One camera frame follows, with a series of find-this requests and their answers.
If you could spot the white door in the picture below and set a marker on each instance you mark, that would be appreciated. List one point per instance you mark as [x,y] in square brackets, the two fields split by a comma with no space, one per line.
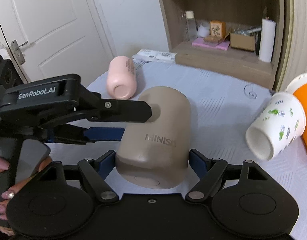
[64,37]

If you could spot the orange floral card box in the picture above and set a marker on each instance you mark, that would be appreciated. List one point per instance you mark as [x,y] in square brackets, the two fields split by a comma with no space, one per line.
[218,29]

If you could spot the pink flat box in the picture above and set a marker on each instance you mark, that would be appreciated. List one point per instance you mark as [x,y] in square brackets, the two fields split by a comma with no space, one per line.
[200,42]

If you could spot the patterned white table cloth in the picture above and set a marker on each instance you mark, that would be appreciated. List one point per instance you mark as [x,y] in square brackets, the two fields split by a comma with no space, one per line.
[222,109]

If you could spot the small cardboard box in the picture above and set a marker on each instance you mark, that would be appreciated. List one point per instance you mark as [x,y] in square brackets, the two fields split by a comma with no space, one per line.
[240,41]

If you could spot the white tissue pack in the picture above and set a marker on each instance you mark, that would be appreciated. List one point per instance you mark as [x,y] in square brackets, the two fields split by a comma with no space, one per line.
[155,56]

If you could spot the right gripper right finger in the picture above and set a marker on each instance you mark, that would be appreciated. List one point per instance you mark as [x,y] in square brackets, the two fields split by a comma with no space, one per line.
[210,173]

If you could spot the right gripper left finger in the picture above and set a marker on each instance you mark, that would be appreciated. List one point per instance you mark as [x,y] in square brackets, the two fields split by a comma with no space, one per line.
[92,177]

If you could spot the white floral paper cup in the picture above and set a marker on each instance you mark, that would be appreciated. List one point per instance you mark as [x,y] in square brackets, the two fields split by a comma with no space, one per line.
[279,124]

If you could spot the beige Miniso tumbler cup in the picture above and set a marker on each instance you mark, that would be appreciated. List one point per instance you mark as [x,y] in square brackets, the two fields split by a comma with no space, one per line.
[155,154]

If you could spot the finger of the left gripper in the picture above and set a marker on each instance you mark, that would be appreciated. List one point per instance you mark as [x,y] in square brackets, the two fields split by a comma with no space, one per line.
[76,135]
[94,108]

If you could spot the white paper towel roll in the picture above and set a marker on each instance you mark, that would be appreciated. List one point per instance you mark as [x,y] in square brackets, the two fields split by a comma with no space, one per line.
[267,40]

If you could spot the pink tumbler cup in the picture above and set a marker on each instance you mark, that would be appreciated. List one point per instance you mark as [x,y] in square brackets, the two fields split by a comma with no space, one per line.
[121,80]

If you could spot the silver door handle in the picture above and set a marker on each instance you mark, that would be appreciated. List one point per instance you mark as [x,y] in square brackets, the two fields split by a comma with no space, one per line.
[16,49]

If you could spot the clear bottle beige cap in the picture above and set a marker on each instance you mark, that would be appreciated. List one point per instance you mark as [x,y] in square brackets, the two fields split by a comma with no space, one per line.
[191,25]

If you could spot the wooden shelf unit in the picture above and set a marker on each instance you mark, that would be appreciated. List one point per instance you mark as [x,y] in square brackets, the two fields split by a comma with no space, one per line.
[241,17]

